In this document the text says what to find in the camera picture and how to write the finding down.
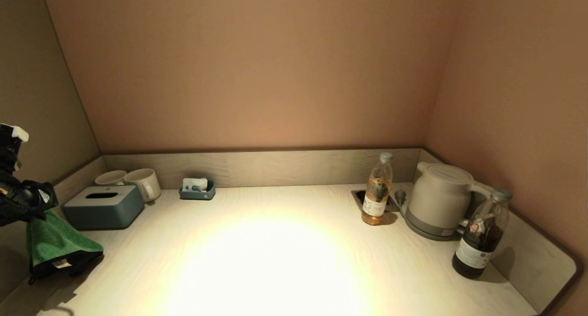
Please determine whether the small blue sachet tray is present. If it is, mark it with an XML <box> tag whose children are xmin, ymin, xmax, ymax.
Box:
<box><xmin>179</xmin><ymin>180</ymin><xmax>216</xmax><ymax>201</ymax></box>

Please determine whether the white electric kettle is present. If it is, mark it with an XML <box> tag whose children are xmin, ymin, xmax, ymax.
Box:
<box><xmin>406</xmin><ymin>162</ymin><xmax>498</xmax><ymax>228</ymax></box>

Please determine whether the grey-blue tissue box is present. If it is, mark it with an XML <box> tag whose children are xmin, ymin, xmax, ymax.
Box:
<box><xmin>63</xmin><ymin>185</ymin><xmax>146</xmax><ymax>231</ymax></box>

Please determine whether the green microfibre cloth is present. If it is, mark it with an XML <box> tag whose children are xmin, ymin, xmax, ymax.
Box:
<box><xmin>26</xmin><ymin>209</ymin><xmax>105</xmax><ymax>285</ymax></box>

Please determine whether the grey kettle base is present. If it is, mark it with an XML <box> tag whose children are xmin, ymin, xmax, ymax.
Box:
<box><xmin>403</xmin><ymin>211</ymin><xmax>468</xmax><ymax>242</ymax></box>

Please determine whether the black wrist camera white cap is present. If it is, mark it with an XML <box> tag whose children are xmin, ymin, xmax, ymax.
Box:
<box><xmin>0</xmin><ymin>124</ymin><xmax>29</xmax><ymax>172</ymax></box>

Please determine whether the grey power plug with cord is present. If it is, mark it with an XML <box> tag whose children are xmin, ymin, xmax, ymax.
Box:
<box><xmin>394</xmin><ymin>189</ymin><xmax>413</xmax><ymax>223</ymax></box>

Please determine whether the cream ceramic mug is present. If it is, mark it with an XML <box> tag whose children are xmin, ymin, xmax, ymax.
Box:
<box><xmin>124</xmin><ymin>169</ymin><xmax>162</xmax><ymax>203</ymax></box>
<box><xmin>95</xmin><ymin>170</ymin><xmax>128</xmax><ymax>187</ymax></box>

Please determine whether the black recessed table socket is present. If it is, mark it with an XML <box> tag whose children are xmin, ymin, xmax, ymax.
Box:
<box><xmin>351</xmin><ymin>189</ymin><xmax>400</xmax><ymax>213</ymax></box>

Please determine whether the dark tea plastic bottle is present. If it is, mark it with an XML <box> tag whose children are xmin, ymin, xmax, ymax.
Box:
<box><xmin>452</xmin><ymin>188</ymin><xmax>514</xmax><ymax>280</ymax></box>

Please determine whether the light tea plastic bottle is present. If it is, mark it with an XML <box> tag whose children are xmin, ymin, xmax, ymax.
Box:
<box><xmin>361</xmin><ymin>152</ymin><xmax>394</xmax><ymax>226</ymax></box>

